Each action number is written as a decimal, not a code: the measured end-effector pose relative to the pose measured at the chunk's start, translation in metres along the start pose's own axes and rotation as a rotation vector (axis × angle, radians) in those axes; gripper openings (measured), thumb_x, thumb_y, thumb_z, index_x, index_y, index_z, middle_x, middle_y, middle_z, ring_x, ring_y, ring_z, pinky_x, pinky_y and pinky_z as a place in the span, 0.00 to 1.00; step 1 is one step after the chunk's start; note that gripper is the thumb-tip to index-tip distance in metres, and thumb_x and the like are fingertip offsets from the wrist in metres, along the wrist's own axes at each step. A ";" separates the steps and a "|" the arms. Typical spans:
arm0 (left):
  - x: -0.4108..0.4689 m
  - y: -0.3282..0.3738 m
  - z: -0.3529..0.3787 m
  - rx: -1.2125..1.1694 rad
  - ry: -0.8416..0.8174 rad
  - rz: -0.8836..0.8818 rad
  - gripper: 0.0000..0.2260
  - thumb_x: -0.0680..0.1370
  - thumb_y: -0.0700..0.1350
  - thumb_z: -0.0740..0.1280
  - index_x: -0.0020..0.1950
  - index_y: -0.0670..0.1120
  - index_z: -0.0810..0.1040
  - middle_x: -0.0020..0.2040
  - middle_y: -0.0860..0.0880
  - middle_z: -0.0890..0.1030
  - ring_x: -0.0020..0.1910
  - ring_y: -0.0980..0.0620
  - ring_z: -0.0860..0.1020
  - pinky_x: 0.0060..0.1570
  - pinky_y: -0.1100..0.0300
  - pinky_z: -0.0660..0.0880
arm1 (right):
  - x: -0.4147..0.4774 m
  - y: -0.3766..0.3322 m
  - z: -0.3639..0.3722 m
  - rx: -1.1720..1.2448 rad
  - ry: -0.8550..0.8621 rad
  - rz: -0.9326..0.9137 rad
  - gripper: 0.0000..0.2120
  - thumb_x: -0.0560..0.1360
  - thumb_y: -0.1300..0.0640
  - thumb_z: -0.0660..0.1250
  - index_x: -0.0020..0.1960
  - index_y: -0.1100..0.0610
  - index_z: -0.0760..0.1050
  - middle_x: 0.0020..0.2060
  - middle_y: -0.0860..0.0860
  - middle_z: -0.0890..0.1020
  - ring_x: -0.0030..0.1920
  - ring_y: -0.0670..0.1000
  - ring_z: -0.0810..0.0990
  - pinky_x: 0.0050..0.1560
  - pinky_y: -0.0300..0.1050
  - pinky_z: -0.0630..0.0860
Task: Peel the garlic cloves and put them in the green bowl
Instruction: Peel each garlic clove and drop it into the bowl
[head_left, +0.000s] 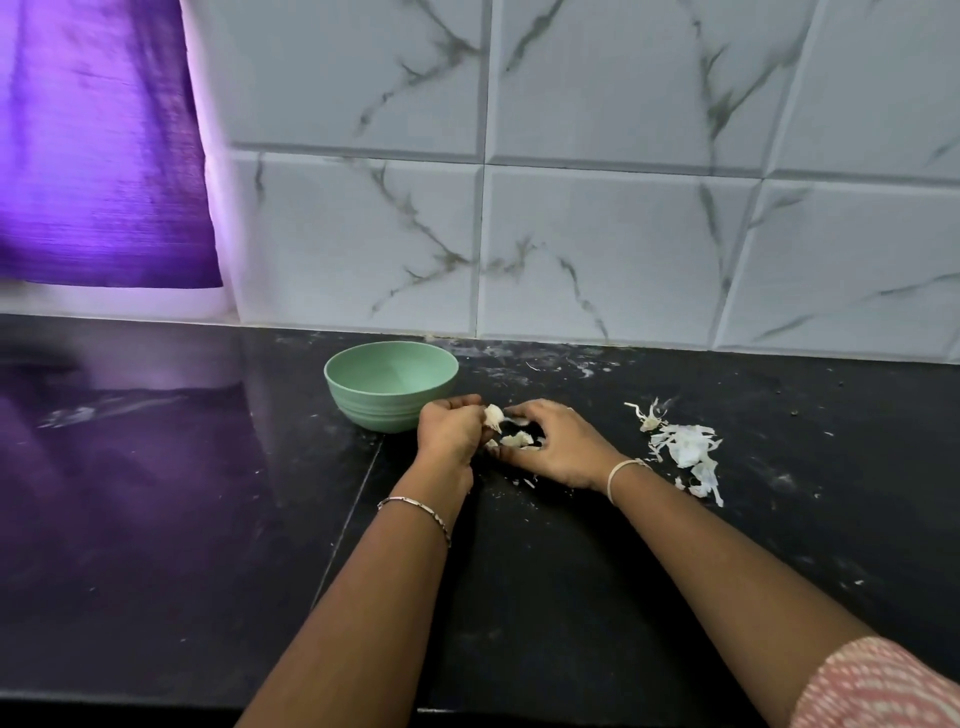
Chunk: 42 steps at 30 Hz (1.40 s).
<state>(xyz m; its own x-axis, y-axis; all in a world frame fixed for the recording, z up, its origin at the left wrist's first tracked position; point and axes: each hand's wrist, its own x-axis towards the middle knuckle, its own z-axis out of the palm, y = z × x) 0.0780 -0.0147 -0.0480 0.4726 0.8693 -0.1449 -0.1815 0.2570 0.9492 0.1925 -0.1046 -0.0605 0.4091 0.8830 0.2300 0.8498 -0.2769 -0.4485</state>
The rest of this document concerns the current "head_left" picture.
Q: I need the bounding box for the pile of white garlic peels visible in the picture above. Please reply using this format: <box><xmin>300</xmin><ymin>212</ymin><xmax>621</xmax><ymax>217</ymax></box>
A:
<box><xmin>624</xmin><ymin>394</ymin><xmax>728</xmax><ymax>510</ymax></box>

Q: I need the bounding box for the silver left wrist bracelet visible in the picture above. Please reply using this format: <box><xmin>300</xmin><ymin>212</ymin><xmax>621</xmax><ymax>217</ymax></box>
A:
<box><xmin>375</xmin><ymin>495</ymin><xmax>455</xmax><ymax>548</ymax></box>

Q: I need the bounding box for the mint green bowl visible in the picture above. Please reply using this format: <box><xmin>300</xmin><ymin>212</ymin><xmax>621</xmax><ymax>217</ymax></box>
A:
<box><xmin>324</xmin><ymin>339</ymin><xmax>464</xmax><ymax>437</ymax></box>

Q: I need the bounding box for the person's right hand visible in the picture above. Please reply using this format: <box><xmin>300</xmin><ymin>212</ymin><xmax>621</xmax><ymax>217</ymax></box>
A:
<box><xmin>496</xmin><ymin>397</ymin><xmax>632</xmax><ymax>495</ymax></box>

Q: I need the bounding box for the person's right forearm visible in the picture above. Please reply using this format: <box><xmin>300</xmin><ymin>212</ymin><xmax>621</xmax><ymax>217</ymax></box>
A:
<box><xmin>604</xmin><ymin>462</ymin><xmax>879</xmax><ymax>728</ymax></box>

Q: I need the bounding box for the garlic clove cluster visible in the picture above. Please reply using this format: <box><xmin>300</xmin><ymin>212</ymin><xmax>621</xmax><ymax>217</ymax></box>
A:
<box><xmin>484</xmin><ymin>429</ymin><xmax>548</xmax><ymax>456</ymax></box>

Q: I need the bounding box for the silver right wrist bracelet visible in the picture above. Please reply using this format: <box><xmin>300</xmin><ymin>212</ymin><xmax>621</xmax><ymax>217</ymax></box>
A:
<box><xmin>604</xmin><ymin>456</ymin><xmax>657</xmax><ymax>507</ymax></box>

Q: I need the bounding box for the pink patterned right sleeve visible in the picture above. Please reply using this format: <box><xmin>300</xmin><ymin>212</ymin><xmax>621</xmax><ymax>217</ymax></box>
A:
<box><xmin>789</xmin><ymin>634</ymin><xmax>960</xmax><ymax>728</ymax></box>

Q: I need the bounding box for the silver wrist bracelet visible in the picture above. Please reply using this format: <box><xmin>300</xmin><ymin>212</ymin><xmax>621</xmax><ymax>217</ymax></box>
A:
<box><xmin>375</xmin><ymin>495</ymin><xmax>455</xmax><ymax>548</ymax></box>
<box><xmin>604</xmin><ymin>456</ymin><xmax>657</xmax><ymax>507</ymax></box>

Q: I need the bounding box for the person's left hand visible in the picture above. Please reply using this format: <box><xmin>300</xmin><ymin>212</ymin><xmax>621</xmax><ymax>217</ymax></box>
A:
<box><xmin>412</xmin><ymin>393</ymin><xmax>492</xmax><ymax>485</ymax></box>

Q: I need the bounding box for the purple cloth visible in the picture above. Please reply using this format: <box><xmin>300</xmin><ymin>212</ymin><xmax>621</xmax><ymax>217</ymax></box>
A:
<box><xmin>0</xmin><ymin>0</ymin><xmax>225</xmax><ymax>290</ymax></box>

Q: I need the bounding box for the person's left forearm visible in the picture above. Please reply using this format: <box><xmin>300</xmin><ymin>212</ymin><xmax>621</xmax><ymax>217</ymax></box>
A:
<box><xmin>237</xmin><ymin>468</ymin><xmax>479</xmax><ymax>728</ymax></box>

